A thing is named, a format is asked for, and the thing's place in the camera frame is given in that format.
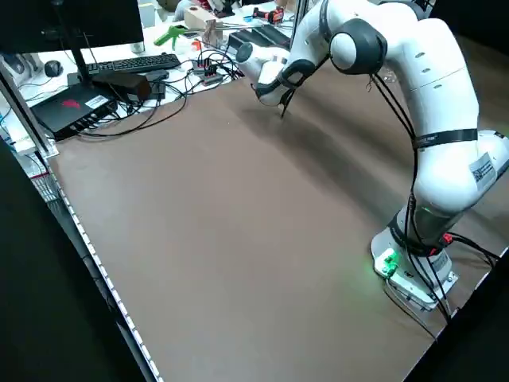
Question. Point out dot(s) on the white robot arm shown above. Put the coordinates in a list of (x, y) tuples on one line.
[(437, 119)]

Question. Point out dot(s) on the dark electronics box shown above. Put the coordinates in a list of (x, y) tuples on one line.
[(258, 36)]

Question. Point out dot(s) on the grey hub with red plugs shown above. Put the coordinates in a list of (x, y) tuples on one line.
[(207, 71)]

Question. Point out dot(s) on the orange power drill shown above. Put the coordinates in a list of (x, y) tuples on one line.
[(270, 15)]

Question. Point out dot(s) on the small blue tool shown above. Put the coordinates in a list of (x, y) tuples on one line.
[(247, 17)]

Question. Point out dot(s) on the small wooden block stand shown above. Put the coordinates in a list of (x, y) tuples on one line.
[(212, 33)]

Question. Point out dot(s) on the small orange object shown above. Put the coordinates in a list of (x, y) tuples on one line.
[(195, 45)]

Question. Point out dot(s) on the light wooden box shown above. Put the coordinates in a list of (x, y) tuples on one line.
[(199, 18)]

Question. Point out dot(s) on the small black adapter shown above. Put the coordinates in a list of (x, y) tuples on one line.
[(158, 90)]

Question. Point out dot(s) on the green caulking gun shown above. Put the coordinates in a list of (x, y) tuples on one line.
[(169, 36)]

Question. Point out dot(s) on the black keyboard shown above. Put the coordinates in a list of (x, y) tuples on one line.
[(131, 63)]

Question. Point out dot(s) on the black power brick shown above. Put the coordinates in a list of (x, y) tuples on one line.
[(123, 85)]

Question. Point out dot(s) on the grey upright box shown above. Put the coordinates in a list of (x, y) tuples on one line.
[(146, 14)]

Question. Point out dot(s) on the black computer monitor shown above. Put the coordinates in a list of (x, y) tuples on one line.
[(99, 20)]

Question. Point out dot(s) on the black box with red logo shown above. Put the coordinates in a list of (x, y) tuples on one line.
[(67, 109)]

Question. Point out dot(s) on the black stand pole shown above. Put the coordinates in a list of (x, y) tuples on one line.
[(75, 44)]

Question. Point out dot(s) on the black computer mouse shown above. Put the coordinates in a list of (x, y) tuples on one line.
[(53, 68)]

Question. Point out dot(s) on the white toothed edge strip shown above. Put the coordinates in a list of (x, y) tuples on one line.
[(99, 270)]

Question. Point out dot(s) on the silver aluminium post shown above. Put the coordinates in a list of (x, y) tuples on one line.
[(297, 16)]

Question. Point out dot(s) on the silver aluminium frame rail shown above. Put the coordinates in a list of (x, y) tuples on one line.
[(28, 111)]

